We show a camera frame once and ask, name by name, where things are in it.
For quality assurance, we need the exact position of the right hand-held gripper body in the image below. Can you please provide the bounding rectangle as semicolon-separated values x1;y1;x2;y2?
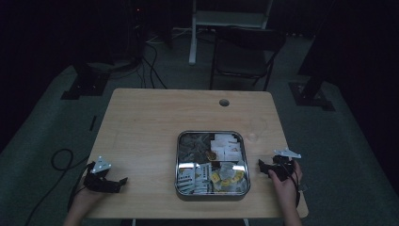
269;148;302;183

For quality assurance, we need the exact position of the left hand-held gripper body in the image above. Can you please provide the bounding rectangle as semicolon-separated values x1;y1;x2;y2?
83;155;122;193

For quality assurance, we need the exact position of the dark square compartment box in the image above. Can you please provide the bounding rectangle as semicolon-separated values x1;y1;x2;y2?
174;129;251;202

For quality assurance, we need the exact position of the clear square lid gold knob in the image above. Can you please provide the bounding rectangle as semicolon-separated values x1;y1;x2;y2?
175;130;251;196

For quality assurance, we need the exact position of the person's right hand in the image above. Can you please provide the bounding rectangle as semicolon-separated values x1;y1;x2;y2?
268;160;304;205

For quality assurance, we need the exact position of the person's left hand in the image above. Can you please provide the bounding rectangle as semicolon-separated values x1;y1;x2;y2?
70;184;106;218

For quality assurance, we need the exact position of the clear plastic cup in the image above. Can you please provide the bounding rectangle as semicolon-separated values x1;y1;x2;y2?
248;117;268;142

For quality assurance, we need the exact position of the pile of yellow-label tea bags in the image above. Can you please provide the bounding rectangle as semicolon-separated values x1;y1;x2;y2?
209;161;248;193

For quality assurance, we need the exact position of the pile of white red-print packets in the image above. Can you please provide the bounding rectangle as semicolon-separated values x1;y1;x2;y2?
209;133;245;163

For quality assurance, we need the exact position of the row of white black-print packets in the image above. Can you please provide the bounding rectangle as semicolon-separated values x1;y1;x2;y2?
177;162;213;194

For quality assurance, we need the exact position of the pile of dark mesh tea bags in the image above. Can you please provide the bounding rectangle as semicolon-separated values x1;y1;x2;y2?
178;133;215;163

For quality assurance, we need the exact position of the black stand base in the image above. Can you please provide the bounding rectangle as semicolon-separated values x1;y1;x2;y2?
288;62;336;112
59;62;111;101

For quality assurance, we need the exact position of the black folding chair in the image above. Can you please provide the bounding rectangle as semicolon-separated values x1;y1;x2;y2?
209;25;287;92

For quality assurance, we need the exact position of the dark equipment rack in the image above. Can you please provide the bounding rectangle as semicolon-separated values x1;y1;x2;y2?
120;0;149;64

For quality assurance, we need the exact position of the left hand-held gripper black cable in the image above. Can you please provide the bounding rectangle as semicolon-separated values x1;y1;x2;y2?
66;161;96;213

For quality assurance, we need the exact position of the black looped floor cable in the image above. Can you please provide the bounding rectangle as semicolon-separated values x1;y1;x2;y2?
24;148;89;226

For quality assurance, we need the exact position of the bundle of black floor cables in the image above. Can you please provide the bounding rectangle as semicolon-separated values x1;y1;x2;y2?
107;41;168;90

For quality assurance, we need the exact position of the white metal desk frame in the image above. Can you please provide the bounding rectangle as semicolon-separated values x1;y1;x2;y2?
187;0;275;66

